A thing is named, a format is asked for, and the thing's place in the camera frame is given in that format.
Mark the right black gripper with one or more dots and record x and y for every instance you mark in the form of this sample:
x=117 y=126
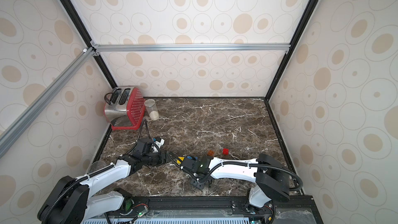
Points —
x=185 y=162

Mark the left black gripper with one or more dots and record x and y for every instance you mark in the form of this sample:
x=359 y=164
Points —
x=164 y=159

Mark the red lego brick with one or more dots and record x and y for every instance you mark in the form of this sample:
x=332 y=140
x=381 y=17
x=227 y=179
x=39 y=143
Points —
x=225 y=151

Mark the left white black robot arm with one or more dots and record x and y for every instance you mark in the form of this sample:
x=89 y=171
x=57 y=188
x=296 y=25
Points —
x=74 y=200

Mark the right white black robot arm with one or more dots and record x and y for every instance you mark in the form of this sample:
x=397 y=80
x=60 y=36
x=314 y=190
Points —
x=273 y=181

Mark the clear glass with powder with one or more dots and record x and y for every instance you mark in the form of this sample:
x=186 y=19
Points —
x=152 y=109

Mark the clear plastic cup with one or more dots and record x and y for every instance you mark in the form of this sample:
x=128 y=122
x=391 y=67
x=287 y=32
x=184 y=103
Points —
x=95 y=166

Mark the red silver toaster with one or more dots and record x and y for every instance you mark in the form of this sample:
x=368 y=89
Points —
x=124 y=108

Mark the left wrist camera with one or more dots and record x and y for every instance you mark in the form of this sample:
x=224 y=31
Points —
x=159 y=141

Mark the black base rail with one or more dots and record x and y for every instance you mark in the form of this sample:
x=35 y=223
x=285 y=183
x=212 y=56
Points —
x=214 y=210

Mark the horizontal aluminium back rail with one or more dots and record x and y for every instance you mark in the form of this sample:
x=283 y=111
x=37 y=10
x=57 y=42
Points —
x=169 y=48

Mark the left aluminium side rail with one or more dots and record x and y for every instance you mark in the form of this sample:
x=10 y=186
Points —
x=17 y=128

